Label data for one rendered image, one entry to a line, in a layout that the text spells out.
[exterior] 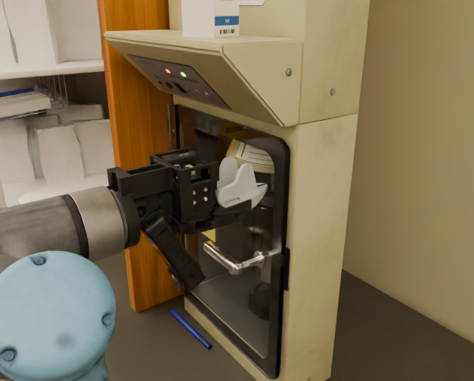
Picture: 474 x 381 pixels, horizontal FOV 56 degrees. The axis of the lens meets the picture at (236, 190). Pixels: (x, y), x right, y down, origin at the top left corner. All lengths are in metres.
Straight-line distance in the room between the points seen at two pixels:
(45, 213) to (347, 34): 0.40
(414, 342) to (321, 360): 0.24
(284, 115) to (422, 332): 0.61
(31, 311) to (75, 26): 1.63
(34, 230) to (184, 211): 0.15
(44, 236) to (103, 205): 0.06
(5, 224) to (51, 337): 0.19
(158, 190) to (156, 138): 0.39
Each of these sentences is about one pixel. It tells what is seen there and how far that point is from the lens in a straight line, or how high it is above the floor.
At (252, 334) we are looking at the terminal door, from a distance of 0.76.
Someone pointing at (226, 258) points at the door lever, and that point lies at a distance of 0.65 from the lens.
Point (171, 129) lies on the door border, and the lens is 0.81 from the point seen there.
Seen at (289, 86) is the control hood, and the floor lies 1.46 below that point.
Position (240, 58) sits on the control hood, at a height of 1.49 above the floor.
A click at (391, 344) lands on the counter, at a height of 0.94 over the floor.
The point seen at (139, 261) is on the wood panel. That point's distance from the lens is 0.95.
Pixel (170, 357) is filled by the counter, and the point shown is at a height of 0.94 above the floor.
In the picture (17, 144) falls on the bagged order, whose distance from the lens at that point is 1.83.
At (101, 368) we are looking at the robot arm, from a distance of 0.44.
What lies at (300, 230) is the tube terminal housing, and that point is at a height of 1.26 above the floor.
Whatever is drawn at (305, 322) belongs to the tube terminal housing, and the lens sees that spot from 0.72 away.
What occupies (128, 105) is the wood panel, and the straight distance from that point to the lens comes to 0.83.
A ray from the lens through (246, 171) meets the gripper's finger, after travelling 0.55.
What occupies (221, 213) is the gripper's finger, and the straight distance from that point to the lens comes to 0.52.
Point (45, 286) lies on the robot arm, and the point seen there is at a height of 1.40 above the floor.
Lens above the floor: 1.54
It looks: 22 degrees down
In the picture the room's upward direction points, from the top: straight up
